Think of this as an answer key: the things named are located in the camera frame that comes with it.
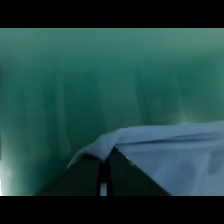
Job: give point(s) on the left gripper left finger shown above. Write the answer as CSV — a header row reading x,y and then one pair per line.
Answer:
x,y
80,180

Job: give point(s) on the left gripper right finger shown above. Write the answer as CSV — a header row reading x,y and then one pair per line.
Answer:
x,y
130,180

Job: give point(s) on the light blue shirt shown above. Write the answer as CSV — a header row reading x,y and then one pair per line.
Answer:
x,y
180,156

